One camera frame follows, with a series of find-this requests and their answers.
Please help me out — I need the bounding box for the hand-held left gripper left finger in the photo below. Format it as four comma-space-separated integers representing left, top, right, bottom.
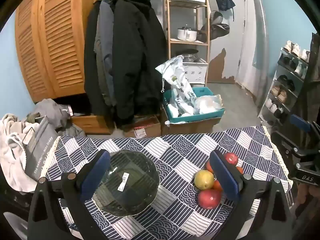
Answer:
27, 149, 111, 240

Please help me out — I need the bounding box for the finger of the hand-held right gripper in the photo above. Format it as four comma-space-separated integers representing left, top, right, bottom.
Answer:
271, 114, 320, 155

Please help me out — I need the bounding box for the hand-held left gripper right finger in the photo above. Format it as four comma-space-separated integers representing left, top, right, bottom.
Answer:
209, 150, 293, 240

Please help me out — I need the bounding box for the yellow apple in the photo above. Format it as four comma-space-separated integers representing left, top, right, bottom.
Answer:
194, 170, 215, 190

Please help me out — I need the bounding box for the dark red apple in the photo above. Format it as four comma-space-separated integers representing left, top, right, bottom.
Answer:
198, 189, 222, 210

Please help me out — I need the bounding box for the glass bowl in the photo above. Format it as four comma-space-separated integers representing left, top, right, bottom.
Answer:
92, 150, 160, 217

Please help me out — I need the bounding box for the wooden drawer box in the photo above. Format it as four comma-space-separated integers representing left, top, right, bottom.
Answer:
70, 114, 113, 135

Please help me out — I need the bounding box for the blue white patterned tablecloth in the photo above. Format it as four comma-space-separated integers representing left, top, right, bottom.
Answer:
41, 125, 294, 240

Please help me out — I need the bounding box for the large cardboard box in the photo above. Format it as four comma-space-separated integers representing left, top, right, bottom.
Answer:
161, 116, 222, 136

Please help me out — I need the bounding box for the grey tote bag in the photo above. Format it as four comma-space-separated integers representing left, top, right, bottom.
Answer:
22, 116, 60, 182

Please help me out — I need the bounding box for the teal plastic bin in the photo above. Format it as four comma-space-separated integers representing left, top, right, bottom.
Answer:
163, 87, 225, 125

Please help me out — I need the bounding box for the shoe rack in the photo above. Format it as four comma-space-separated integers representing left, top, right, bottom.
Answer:
257, 40, 313, 128

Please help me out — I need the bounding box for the cardboard box with red packets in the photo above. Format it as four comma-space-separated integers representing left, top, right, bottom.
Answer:
122, 115, 162, 138

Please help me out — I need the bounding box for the group of shoes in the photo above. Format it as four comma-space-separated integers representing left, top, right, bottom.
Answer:
265, 40, 312, 120

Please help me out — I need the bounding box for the clear plastic bag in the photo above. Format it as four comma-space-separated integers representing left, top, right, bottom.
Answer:
194, 94, 223, 115

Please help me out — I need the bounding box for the grey clothing pile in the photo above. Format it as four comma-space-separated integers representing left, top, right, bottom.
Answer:
26, 99, 87, 138

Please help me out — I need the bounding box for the cream towel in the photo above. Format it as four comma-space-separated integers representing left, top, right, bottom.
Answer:
0, 113, 34, 193

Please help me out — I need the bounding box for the white door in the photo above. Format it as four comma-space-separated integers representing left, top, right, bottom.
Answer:
209, 0, 247, 84

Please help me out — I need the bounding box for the white printed crate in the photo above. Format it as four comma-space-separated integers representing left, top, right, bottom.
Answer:
182, 59, 209, 83

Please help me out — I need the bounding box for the white printed plastic bag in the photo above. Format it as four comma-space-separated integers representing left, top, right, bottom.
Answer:
155, 55, 198, 117

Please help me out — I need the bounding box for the dark hanging bag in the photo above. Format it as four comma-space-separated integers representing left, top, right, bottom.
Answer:
200, 10, 230, 43

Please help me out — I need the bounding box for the steel pot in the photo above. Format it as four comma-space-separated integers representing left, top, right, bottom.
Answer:
180, 49, 199, 63

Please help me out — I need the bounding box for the black hooded coat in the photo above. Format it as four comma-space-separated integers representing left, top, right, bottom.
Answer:
110, 0, 168, 128

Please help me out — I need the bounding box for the wooden louvered wardrobe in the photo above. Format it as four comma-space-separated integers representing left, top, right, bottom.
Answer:
14, 0, 100, 103

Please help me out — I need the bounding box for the dark blue folded umbrella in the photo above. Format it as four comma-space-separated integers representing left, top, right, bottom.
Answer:
215, 0, 236, 22

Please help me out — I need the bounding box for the white cooking pot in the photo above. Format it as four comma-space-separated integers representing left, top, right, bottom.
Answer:
177, 27, 198, 41

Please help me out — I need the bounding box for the grey-blue jacket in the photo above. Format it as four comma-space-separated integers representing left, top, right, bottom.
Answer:
94, 0, 118, 107

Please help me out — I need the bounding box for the wooden shelf rack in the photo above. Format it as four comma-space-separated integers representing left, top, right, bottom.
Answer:
165, 0, 212, 90

